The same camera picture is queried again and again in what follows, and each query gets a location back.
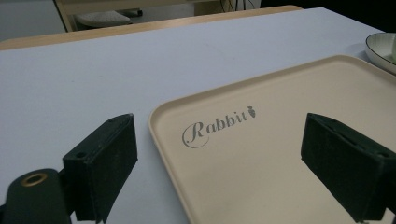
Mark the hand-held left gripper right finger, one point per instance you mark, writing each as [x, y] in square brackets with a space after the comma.
[348, 168]

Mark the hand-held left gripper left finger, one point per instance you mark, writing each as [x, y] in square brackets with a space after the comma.
[99, 168]

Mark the beige plastic tray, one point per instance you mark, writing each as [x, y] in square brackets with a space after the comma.
[274, 161]

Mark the white bowl with dark rim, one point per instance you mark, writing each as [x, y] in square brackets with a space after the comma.
[382, 49]

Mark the grey chair seat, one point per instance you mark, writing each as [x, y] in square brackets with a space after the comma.
[102, 18]

